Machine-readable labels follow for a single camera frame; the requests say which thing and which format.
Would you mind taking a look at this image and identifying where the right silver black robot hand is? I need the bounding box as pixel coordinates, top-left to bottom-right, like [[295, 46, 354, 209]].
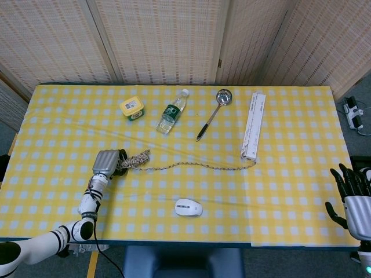
[[325, 163, 371, 241]]

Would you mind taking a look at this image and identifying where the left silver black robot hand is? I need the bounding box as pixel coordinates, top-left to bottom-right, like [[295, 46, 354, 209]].
[[92, 148, 128, 178]]

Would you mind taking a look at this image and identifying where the braided rope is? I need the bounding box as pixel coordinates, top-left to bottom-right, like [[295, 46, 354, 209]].
[[121, 149, 259, 172]]

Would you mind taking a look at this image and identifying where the blue robot base seat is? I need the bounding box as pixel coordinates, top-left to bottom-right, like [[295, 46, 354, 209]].
[[123, 246, 246, 278]]

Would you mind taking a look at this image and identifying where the white black sneaker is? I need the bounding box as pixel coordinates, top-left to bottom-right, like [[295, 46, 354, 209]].
[[361, 167, 371, 189]]

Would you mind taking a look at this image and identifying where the green tub with yellow lid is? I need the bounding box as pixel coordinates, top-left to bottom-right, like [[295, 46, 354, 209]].
[[119, 96, 146, 122]]

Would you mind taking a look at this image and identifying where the clear bottle with green label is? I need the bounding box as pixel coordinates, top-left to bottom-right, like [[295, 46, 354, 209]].
[[155, 88, 190, 135]]

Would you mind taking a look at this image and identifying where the white shoe under table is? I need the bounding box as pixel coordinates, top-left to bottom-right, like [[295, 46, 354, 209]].
[[68, 244, 110, 257]]

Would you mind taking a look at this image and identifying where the white computer mouse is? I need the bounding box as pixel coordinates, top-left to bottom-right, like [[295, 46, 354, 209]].
[[174, 198, 203, 217]]

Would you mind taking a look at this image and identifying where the yellow white checkered tablecloth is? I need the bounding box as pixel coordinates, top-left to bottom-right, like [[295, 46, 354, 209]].
[[0, 85, 363, 247]]

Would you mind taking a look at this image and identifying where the white power strip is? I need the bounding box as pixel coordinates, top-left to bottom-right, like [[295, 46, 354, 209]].
[[343, 97, 365, 130]]

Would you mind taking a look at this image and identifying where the long white carton box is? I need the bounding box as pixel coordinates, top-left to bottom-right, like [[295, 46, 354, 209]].
[[241, 92, 267, 162]]

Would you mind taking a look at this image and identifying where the woven beige folding screen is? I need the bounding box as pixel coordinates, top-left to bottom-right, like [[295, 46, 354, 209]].
[[0, 0, 371, 131]]

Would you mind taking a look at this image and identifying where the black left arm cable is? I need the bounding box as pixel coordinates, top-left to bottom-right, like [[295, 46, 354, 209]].
[[85, 185, 125, 278]]

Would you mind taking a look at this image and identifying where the steel ladle with black handle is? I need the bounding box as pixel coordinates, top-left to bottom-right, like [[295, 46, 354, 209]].
[[195, 88, 234, 142]]

